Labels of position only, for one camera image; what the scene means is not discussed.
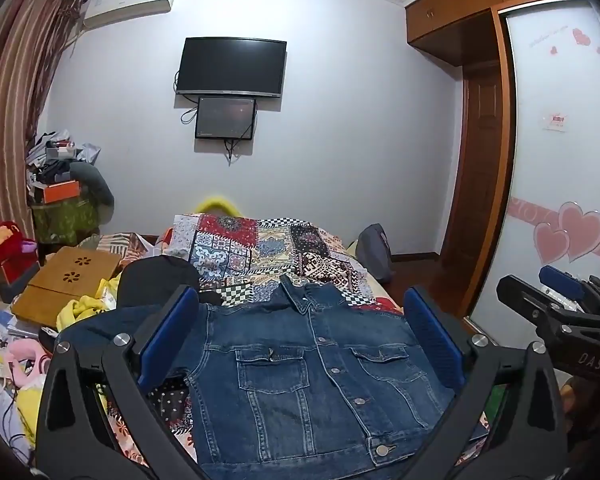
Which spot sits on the white heart-print sliding door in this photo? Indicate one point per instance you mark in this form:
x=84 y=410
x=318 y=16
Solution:
x=555 y=185

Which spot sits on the grey neck pillow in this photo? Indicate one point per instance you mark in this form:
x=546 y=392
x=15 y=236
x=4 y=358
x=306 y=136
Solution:
x=95 y=180

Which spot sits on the small black wall monitor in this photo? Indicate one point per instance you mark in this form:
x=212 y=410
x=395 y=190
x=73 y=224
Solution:
x=225 y=117

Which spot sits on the blue denim jacket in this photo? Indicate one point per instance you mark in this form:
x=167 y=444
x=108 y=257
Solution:
x=300 y=375

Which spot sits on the orange box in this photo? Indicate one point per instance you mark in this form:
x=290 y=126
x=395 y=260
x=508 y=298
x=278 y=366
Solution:
x=57 y=192

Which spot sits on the wooden overhead cabinet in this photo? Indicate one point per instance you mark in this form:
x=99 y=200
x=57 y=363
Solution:
x=460 y=10

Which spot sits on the pink plush toy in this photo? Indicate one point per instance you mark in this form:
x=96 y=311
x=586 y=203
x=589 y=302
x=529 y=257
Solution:
x=27 y=360

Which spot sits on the green patterned box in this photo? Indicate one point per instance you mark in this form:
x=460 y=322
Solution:
x=60 y=220

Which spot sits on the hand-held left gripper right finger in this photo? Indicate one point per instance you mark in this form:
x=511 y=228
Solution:
x=432 y=340

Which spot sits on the black wall television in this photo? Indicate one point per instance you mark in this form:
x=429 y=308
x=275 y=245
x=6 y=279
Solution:
x=231 y=66

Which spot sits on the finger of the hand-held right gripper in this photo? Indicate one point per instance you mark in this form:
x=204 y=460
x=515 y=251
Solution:
x=560 y=281
x=525 y=300

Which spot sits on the striped brown curtain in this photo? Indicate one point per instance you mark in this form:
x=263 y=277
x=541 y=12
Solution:
x=15 y=85

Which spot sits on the pile of household clutter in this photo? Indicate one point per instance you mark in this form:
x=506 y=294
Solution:
x=50 y=157

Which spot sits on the patchwork patterned bedspread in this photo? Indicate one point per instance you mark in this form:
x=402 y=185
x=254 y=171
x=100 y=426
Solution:
x=280 y=255

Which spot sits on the yellow curved cushion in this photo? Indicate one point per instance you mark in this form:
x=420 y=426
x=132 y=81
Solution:
x=217 y=205

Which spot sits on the red plush toy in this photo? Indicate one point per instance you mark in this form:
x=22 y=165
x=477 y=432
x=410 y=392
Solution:
x=0 y=242

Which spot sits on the black garment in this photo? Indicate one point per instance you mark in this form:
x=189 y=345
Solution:
x=155 y=275

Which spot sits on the white plastic bags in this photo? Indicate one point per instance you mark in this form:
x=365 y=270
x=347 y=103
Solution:
x=0 y=385

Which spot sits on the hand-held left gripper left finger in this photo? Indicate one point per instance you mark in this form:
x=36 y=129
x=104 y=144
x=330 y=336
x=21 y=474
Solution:
x=167 y=336

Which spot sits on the yellow garment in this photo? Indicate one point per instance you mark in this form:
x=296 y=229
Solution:
x=87 y=307

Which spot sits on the wooden lap table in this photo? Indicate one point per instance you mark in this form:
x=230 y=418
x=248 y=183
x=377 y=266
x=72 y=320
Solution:
x=55 y=285

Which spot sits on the white air conditioner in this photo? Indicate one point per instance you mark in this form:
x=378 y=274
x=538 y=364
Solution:
x=127 y=2

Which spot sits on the white door label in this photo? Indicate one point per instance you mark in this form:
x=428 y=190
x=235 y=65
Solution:
x=556 y=122

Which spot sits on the grey backpack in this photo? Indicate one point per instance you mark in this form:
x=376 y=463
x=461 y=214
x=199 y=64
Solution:
x=375 y=255

